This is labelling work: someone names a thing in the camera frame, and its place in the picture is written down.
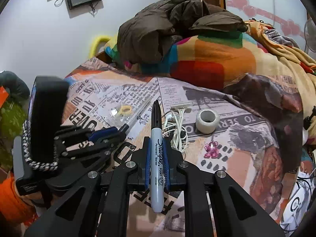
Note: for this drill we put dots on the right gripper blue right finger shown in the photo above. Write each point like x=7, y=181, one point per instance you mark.
x=166, y=166

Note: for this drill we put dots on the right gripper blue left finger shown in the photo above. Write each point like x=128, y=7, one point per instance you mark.
x=147, y=144

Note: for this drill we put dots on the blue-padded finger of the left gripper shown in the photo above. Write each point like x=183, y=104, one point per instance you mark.
x=95, y=135

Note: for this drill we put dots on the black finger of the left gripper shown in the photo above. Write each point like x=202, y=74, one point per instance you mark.
x=110, y=140

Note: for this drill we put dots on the black Sharpie marker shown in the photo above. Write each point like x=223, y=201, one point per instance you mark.
x=156, y=160

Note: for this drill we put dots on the clear ballpoint pen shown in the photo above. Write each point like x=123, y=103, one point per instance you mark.
x=127, y=126

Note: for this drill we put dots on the clear bag with yellow ring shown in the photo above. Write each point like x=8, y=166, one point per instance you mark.
x=121, y=114

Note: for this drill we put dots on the white tape roll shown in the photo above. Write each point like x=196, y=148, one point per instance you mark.
x=207, y=121

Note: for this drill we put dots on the white disposable razor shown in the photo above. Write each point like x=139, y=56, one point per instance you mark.
x=182, y=108

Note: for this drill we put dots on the green leaf gift bag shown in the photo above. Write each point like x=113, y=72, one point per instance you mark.
x=12, y=119

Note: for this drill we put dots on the pink plastic charm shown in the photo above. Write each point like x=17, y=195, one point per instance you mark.
x=211, y=150

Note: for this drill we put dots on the newspaper print duvet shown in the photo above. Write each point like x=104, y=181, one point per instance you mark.
x=259, y=134

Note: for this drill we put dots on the orange jacket sleeve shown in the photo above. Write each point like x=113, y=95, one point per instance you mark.
x=14, y=210

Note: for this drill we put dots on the orange shoe box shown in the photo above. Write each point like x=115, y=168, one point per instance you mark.
x=3, y=96

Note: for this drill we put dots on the colourful checkered blanket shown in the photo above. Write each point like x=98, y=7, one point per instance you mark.
x=201, y=61

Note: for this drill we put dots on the yellow foam tube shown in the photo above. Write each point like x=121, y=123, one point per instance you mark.
x=94, y=48

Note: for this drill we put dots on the brown puffer jacket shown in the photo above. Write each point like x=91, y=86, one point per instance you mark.
x=149, y=35

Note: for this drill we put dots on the beige yellow blanket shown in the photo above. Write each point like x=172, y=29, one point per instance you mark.
x=288, y=61

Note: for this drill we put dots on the frosted wardrobe with hearts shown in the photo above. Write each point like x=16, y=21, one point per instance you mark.
x=287, y=16

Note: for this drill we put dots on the white standing fan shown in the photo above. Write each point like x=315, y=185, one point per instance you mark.
x=310, y=35

